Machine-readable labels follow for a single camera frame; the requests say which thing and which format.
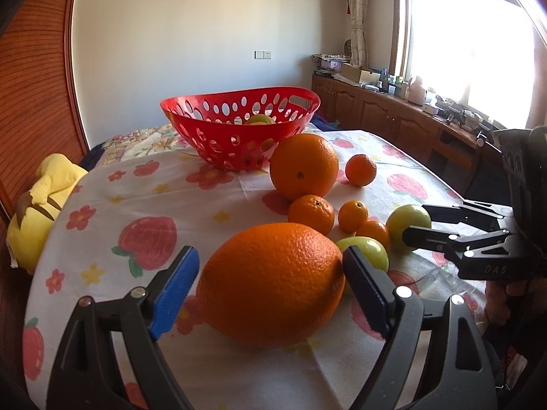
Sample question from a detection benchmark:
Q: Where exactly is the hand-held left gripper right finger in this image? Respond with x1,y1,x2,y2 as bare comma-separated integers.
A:
343,245,498,410

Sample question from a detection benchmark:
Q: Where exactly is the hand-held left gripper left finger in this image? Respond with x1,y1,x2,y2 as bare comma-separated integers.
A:
46,245,201,410

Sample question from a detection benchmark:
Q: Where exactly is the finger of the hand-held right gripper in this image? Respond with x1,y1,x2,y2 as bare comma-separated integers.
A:
421,199,516,232
401,225,513,265

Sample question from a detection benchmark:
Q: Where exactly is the small tangerine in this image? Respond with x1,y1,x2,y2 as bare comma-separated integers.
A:
288,195,335,235
345,154,377,187
356,219,391,250
338,200,369,232

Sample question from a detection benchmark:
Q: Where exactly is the large orange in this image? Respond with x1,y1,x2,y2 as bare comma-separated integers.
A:
196,222,346,348
269,133,339,202

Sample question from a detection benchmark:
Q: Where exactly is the red perforated plastic basket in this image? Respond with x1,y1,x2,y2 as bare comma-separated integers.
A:
160,86,321,172

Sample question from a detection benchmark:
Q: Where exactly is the person's right hand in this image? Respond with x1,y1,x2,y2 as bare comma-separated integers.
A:
484,281,513,327

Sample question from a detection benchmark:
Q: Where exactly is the white strawberry print tablecloth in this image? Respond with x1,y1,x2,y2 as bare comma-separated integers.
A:
22,129,531,410

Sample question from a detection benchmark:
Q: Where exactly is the long wooden cabinet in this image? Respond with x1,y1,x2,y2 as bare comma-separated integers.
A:
311,72,505,197

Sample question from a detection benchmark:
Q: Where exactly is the white plastic bottle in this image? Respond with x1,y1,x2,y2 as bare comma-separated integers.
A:
408,76,426,103

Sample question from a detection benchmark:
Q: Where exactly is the floral bed sheet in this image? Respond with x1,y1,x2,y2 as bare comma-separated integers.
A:
103,123,201,164

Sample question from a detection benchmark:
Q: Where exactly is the wood framed window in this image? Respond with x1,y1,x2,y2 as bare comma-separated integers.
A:
392,0,547,129

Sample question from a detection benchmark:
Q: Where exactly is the yellow plush toy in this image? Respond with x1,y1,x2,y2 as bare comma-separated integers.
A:
6,154,89,275

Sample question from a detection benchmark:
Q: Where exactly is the cardboard box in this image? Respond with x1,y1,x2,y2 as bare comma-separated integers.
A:
341,63,381,88

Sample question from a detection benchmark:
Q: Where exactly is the stack of folded cloths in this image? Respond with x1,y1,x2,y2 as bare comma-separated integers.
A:
312,53,349,73

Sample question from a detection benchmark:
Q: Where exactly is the patterned beige curtain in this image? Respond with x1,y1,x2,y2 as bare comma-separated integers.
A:
344,0,369,67

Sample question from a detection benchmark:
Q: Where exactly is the wooden louvered wardrobe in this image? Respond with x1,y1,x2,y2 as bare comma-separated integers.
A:
0,0,89,265

